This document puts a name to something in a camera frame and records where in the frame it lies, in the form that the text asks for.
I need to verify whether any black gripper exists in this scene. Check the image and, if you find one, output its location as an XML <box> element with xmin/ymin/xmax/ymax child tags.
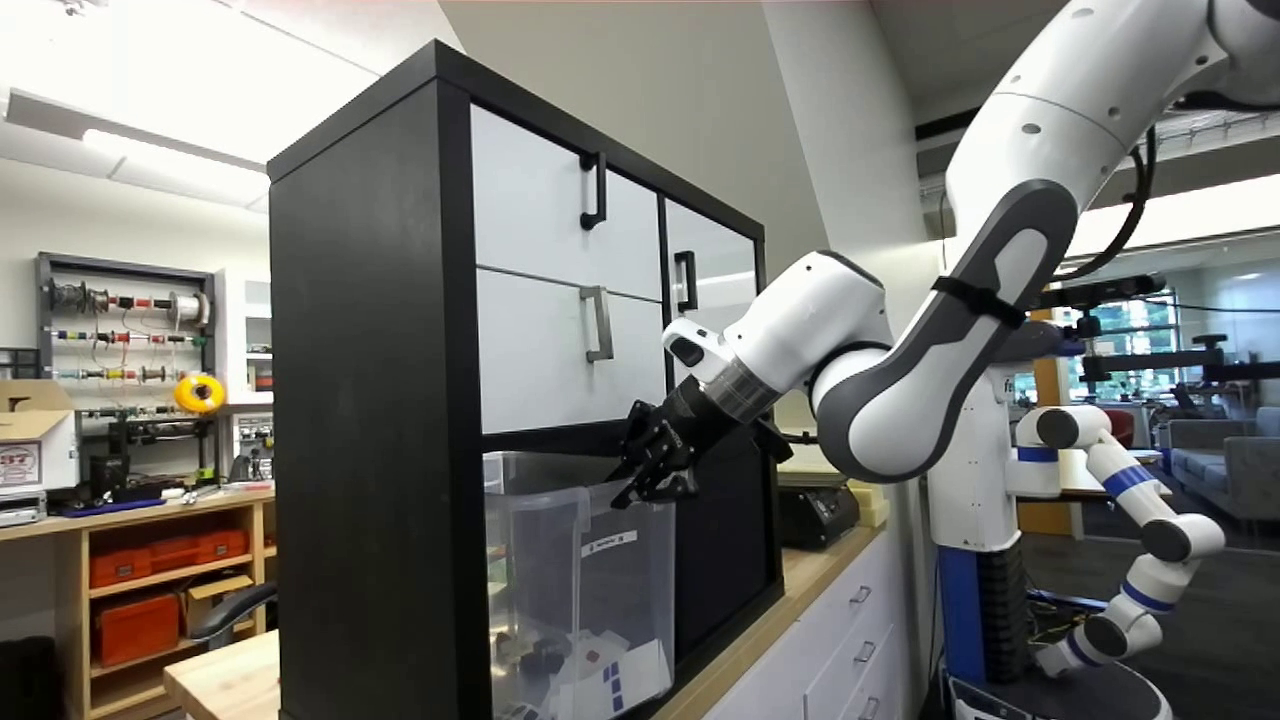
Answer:
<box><xmin>609</xmin><ymin>375</ymin><xmax>754</xmax><ymax>512</ymax></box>

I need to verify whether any clear plastic storage box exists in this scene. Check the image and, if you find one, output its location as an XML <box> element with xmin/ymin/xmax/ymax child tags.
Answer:
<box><xmin>479</xmin><ymin>450</ymin><xmax>679</xmax><ymax>720</ymax></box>

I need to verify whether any wide orange storage bin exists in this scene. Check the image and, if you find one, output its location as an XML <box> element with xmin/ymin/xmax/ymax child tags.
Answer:
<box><xmin>89</xmin><ymin>521</ymin><xmax>257</xmax><ymax>592</ymax></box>

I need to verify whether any small orange storage bin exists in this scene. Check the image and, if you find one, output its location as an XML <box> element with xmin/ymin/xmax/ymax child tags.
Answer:
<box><xmin>91</xmin><ymin>587</ymin><xmax>190</xmax><ymax>672</ymax></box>

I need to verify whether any white box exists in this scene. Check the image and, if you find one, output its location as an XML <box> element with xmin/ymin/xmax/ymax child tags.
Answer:
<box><xmin>0</xmin><ymin>406</ymin><xmax>85</xmax><ymax>517</ymax></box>

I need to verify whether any brown cardboard box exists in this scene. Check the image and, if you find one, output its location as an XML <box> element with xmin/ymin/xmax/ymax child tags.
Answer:
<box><xmin>0</xmin><ymin>380</ymin><xmax>79</xmax><ymax>419</ymax></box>

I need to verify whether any black desktop device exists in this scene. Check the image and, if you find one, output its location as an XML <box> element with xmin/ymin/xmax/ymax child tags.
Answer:
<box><xmin>773</xmin><ymin>474</ymin><xmax>866</xmax><ymax>553</ymax></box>

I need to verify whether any white sheet with coloured squares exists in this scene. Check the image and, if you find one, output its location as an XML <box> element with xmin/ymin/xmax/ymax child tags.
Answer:
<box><xmin>578</xmin><ymin>637</ymin><xmax>678</xmax><ymax>716</ymax></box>

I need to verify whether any small black item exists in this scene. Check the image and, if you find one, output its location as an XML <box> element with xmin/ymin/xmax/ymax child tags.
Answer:
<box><xmin>516</xmin><ymin>637</ymin><xmax>578</xmax><ymax>680</ymax></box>

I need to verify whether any white cabinet with wooden top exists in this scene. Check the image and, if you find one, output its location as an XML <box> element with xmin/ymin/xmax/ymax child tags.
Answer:
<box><xmin>650</xmin><ymin>474</ymin><xmax>935</xmax><ymax>720</ymax></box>

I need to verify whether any black cube shelf unit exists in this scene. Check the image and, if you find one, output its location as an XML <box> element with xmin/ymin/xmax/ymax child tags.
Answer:
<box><xmin>265</xmin><ymin>38</ymin><xmax>789</xmax><ymax>720</ymax></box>

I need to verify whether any black chair armrest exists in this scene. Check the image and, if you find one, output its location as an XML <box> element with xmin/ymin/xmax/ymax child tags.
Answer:
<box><xmin>186</xmin><ymin>580</ymin><xmax>284</xmax><ymax>653</ymax></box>

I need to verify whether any white and blue mobile robot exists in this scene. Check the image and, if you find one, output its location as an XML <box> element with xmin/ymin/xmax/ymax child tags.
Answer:
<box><xmin>925</xmin><ymin>372</ymin><xmax>1232</xmax><ymax>720</ymax></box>

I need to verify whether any light wooden table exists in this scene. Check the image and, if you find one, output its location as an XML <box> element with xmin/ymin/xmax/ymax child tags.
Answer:
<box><xmin>161</xmin><ymin>627</ymin><xmax>287</xmax><ymax>720</ymax></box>

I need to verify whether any wooden workbench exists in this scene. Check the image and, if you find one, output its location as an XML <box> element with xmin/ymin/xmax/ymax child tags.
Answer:
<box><xmin>0</xmin><ymin>478</ymin><xmax>284</xmax><ymax>720</ymax></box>

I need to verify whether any black benchtop machine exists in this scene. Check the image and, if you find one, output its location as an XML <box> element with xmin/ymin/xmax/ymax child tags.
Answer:
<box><xmin>51</xmin><ymin>406</ymin><xmax>230</xmax><ymax>521</ymax></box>

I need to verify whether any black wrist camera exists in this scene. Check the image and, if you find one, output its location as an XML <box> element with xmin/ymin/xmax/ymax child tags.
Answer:
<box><xmin>736</xmin><ymin>413</ymin><xmax>800</xmax><ymax>474</ymax></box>

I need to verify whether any white drawer with silver handle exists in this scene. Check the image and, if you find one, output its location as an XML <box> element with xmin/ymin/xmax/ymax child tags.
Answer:
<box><xmin>471</xmin><ymin>263</ymin><xmax>673</xmax><ymax>436</ymax></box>

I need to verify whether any white cabinet door black handle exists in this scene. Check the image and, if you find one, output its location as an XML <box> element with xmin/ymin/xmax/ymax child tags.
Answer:
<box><xmin>661</xmin><ymin>197</ymin><xmax>770</xmax><ymax>406</ymax></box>

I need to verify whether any white drawer with black handle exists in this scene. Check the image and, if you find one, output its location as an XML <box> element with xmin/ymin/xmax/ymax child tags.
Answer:
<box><xmin>467</xmin><ymin>103</ymin><xmax>667</xmax><ymax>305</ymax></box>

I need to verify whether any wall tool rack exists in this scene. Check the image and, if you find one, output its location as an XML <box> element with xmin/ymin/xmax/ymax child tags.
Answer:
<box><xmin>33</xmin><ymin>254</ymin><xmax>223</xmax><ymax>394</ymax></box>

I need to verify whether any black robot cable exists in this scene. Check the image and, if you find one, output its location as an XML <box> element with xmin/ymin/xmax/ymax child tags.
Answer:
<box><xmin>1057</xmin><ymin>125</ymin><xmax>1162</xmax><ymax>288</ymax></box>

